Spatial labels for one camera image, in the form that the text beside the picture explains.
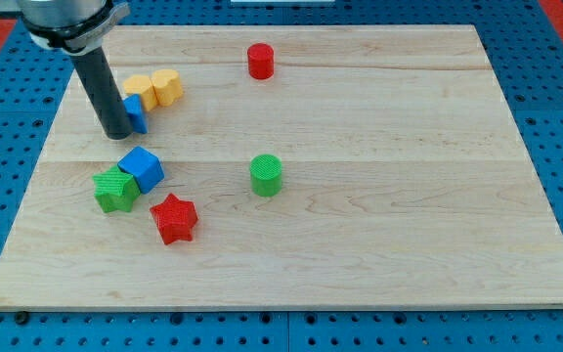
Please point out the blue crescent block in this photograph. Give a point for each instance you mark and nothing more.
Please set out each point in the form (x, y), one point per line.
(136, 114)

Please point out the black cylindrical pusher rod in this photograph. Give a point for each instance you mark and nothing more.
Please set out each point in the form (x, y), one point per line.
(97, 80)

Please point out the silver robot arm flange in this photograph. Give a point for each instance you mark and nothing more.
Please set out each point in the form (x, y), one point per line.
(75, 27)

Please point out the green star block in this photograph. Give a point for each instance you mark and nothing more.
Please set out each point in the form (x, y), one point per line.
(115, 190)

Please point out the green cylinder block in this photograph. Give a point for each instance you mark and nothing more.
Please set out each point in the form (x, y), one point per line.
(266, 175)

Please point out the wooden board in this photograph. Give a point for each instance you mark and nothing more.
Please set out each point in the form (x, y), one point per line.
(406, 184)

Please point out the yellow hexagon block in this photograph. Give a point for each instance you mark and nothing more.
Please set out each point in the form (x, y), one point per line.
(141, 85)

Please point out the yellow heart block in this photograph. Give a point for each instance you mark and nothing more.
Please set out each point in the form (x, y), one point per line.
(167, 86)

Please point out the blue cube block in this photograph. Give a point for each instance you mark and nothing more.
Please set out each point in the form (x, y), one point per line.
(144, 166)

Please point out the red star block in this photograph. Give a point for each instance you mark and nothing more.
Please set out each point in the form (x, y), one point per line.
(175, 219)

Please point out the red cylinder block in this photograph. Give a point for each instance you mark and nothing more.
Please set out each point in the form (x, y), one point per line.
(260, 59)

